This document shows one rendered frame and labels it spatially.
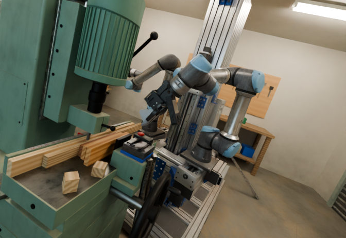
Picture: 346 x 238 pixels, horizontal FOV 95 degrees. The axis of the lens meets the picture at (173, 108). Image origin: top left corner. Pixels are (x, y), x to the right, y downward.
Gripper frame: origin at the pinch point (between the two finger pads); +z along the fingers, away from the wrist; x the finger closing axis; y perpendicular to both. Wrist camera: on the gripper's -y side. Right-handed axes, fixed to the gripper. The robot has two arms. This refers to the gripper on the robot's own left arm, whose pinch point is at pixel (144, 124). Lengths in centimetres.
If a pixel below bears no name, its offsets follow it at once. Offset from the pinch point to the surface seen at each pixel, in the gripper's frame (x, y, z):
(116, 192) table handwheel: 11.7, -14.0, 20.2
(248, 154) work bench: -281, -132, 11
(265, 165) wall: -328, -188, 4
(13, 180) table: 33.3, 6.8, 22.9
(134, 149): 9.2, -5.7, 4.4
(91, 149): 16.6, 3.2, 12.7
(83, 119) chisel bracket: 13.6, 14.6, 11.0
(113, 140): 5.6, 3.1, 12.9
